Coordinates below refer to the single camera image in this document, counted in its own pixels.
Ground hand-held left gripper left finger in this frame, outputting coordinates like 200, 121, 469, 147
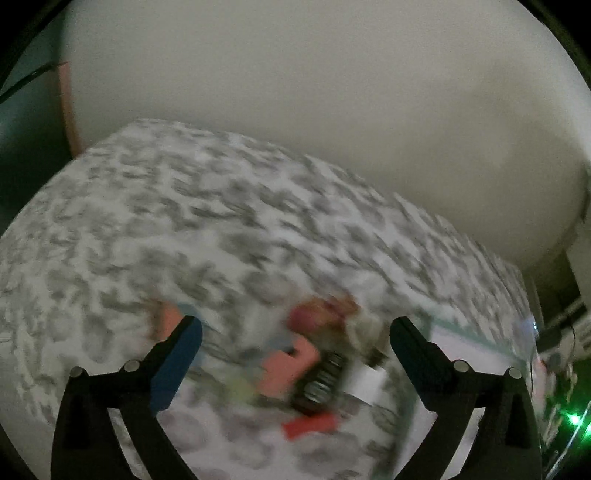
51, 315, 204, 480

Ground white tray with teal rim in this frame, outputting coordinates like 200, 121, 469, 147
392, 314, 536, 480

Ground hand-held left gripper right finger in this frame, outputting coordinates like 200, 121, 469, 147
389, 316, 541, 480

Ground black cable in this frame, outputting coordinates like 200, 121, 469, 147
0, 61, 66, 104

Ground black power adapter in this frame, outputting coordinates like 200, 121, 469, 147
538, 325, 568, 355

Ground black toy car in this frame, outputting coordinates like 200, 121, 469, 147
291, 350, 352, 415

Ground pink blue green toy knife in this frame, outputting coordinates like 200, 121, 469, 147
257, 330, 324, 402

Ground grey floral blanket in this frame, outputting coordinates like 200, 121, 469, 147
0, 117, 536, 480

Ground white charger plug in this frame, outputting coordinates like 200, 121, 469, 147
350, 364, 387, 403

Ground pink orange toy figure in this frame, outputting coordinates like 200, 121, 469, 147
287, 295, 362, 339

